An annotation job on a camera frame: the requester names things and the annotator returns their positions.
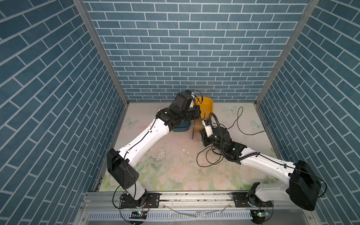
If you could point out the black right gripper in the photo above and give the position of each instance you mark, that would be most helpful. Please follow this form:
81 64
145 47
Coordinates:
204 137

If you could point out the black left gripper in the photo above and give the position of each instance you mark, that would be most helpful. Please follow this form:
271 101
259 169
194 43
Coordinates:
197 113

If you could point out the grey perforated cable spool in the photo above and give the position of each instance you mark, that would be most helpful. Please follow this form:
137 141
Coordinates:
197 126

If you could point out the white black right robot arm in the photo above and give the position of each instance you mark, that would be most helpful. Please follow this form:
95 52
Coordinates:
298 184

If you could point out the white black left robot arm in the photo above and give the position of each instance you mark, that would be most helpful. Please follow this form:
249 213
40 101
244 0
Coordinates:
121 163

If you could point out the yellow plastic bin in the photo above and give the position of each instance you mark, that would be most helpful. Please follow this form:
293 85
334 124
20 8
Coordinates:
206 106

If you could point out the dark teal plastic bin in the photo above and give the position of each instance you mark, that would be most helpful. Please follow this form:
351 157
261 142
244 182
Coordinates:
183 127

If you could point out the right green circuit board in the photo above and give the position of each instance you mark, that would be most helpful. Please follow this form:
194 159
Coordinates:
259 216

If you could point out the green circuit board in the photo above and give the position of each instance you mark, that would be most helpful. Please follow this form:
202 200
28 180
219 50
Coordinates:
259 216
138 215

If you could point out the left green circuit board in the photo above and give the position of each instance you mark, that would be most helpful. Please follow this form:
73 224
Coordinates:
138 215

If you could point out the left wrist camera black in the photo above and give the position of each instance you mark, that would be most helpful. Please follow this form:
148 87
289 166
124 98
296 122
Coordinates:
183 100

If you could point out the aluminium corner post left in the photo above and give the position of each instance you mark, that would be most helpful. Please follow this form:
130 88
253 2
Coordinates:
83 12

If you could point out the aluminium corner post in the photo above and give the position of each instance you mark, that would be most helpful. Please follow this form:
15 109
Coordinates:
308 11
83 12

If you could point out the aluminium corner post right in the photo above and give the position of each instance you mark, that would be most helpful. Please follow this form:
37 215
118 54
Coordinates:
308 11

